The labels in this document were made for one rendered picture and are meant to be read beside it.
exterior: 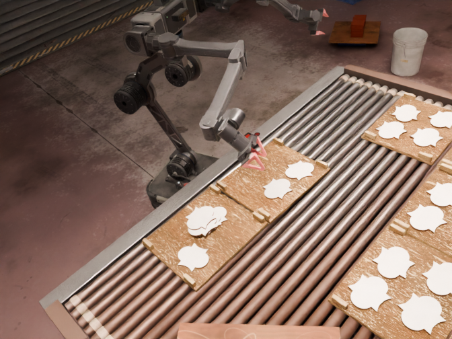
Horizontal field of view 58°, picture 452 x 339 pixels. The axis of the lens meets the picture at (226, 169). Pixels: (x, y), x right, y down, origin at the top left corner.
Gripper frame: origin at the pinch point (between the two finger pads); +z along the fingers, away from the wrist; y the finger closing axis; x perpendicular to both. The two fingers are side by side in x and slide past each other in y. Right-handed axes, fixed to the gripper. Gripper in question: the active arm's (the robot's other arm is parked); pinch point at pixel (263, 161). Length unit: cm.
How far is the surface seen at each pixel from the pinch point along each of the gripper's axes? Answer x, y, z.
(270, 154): -18, -46, 17
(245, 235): -30.3, 2.4, 17.6
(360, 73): 27, -112, 41
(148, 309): -60, 34, 1
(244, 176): -28.3, -31.2, 10.6
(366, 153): 14, -47, 49
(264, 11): -53, -455, 6
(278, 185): -16.8, -24.1, 22.2
